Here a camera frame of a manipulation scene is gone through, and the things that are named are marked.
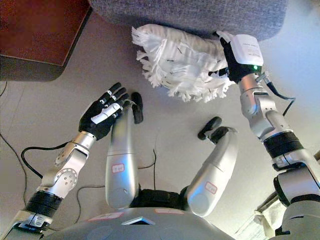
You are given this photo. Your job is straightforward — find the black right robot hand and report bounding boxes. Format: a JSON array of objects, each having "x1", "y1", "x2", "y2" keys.
[{"x1": 208, "y1": 30, "x2": 265, "y2": 85}]

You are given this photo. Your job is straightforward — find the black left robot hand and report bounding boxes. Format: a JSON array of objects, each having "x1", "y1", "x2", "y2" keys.
[{"x1": 78, "y1": 82, "x2": 131, "y2": 141}]

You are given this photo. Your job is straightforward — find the white fringed pillow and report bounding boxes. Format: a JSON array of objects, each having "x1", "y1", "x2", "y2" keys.
[{"x1": 131, "y1": 23, "x2": 232, "y2": 104}]

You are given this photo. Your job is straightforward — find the grey fabric sofa chair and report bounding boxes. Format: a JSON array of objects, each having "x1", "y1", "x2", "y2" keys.
[{"x1": 87, "y1": 0, "x2": 287, "y2": 42}]

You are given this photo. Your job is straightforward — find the black left robot foot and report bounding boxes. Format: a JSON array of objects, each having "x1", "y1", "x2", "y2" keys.
[{"x1": 130, "y1": 91, "x2": 145, "y2": 125}]

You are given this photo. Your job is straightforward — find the black robot foot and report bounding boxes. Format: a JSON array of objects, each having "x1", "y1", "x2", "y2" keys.
[
  {"x1": 197, "y1": 116, "x2": 223, "y2": 141},
  {"x1": 130, "y1": 91, "x2": 145, "y2": 125}
]

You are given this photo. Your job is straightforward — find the silver left robot leg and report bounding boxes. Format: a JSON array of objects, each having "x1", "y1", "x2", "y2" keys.
[{"x1": 104, "y1": 99, "x2": 141, "y2": 210}]

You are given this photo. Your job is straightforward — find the silver robot leg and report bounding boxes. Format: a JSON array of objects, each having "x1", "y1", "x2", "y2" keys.
[
  {"x1": 104, "y1": 99, "x2": 141, "y2": 210},
  {"x1": 186, "y1": 126, "x2": 240, "y2": 218}
]

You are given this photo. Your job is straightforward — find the black right robot foot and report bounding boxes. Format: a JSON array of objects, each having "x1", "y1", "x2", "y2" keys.
[{"x1": 197, "y1": 116, "x2": 223, "y2": 141}]

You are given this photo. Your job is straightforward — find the red-brown wooden cabinet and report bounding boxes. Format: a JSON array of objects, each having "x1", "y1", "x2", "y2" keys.
[{"x1": 0, "y1": 0, "x2": 94, "y2": 82}]

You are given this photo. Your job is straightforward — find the grey robot torso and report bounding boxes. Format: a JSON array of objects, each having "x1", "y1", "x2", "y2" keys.
[{"x1": 44, "y1": 188, "x2": 236, "y2": 240}]

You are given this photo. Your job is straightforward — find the silver right robot leg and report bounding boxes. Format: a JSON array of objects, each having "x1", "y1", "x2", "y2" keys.
[{"x1": 186, "y1": 126, "x2": 240, "y2": 218}]

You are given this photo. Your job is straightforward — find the beige bedding bundle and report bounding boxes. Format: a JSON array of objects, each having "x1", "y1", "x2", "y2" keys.
[{"x1": 253, "y1": 194, "x2": 286, "y2": 240}]

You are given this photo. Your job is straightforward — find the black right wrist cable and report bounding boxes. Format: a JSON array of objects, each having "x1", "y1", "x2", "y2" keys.
[{"x1": 257, "y1": 72, "x2": 296, "y2": 117}]

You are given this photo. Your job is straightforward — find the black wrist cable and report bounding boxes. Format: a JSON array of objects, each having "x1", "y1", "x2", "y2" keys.
[
  {"x1": 21, "y1": 141, "x2": 76, "y2": 180},
  {"x1": 257, "y1": 72, "x2": 296, "y2": 117}
]

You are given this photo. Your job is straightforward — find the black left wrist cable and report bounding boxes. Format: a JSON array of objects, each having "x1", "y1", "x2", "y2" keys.
[{"x1": 21, "y1": 141, "x2": 76, "y2": 180}]

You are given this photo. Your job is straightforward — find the thin floor cable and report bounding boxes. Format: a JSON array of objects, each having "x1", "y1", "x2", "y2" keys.
[
  {"x1": 0, "y1": 133, "x2": 28, "y2": 198},
  {"x1": 76, "y1": 148, "x2": 157, "y2": 223}
]

